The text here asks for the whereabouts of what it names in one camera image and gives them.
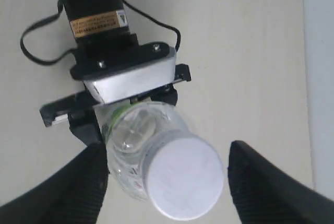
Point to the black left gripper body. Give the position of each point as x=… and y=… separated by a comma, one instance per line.
x=57, y=111

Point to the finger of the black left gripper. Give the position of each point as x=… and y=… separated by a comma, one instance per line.
x=166, y=94
x=84, y=125

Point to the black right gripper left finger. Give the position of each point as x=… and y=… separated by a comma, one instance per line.
x=74, y=194

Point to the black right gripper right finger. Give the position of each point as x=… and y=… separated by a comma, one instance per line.
x=262, y=193

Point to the clear plastic drink bottle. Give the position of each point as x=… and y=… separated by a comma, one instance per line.
x=127, y=129

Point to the white bottle cap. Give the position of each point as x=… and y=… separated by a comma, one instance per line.
x=182, y=174

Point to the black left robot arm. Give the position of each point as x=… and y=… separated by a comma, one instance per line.
x=100, y=27

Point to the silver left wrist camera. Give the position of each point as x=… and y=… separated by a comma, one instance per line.
x=128, y=72

